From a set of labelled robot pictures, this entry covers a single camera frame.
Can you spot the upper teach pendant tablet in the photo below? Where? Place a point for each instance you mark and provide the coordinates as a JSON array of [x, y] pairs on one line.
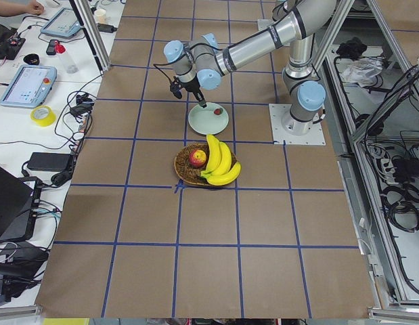
[[63, 24]]

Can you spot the lower teach pendant tablet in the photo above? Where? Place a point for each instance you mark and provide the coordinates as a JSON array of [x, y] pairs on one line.
[[29, 87]]

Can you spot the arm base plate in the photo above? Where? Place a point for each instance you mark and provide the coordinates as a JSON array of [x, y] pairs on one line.
[[288, 131]]

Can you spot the black cloth bundle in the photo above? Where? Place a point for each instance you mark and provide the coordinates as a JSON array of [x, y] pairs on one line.
[[352, 49]]

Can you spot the aluminium frame upright left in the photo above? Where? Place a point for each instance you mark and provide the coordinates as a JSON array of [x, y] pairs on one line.
[[87, 22]]

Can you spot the black laptop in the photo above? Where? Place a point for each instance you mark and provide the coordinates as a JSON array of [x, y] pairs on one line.
[[19, 198]]

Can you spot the crumpled white cloth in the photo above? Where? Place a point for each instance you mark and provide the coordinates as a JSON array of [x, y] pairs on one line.
[[364, 72]]

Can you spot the paper cup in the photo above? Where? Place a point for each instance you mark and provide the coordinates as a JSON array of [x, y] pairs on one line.
[[100, 15]]

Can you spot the person hand at desk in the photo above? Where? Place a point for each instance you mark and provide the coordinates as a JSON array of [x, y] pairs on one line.
[[33, 7]]

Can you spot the small black bowl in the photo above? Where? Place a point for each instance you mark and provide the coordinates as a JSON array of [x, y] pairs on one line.
[[31, 59]]

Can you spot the clear plastic bottle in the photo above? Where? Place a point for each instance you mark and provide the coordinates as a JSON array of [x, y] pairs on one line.
[[65, 58]]

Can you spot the coiled black cables floor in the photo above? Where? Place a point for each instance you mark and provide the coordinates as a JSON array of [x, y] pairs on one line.
[[409, 194]]

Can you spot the yellow tape roll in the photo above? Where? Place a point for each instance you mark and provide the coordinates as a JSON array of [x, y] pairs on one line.
[[43, 116]]

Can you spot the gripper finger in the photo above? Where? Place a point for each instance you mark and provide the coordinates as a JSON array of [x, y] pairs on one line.
[[175, 87], [199, 98]]

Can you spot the teach pendant tablet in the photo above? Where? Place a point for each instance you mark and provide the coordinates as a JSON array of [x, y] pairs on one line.
[[63, 24], [29, 87]]

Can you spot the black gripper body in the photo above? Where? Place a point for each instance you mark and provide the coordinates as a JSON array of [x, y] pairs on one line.
[[194, 88]]

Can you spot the aluminium frame right structure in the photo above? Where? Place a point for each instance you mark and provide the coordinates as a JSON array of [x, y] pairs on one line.
[[377, 137]]

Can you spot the yellow banana bunch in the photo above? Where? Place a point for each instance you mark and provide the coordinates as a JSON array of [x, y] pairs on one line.
[[219, 169]]

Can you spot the wicker basket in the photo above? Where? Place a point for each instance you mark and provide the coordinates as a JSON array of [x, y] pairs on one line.
[[186, 172]]

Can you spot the light green plate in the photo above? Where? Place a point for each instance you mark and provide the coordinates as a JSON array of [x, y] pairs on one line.
[[204, 121]]

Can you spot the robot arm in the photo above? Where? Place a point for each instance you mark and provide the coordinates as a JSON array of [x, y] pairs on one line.
[[201, 64]]

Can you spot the black power brick left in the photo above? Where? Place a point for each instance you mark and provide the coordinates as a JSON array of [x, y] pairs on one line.
[[47, 161]]

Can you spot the red apple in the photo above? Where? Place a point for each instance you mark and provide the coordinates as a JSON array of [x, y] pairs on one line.
[[197, 158]]

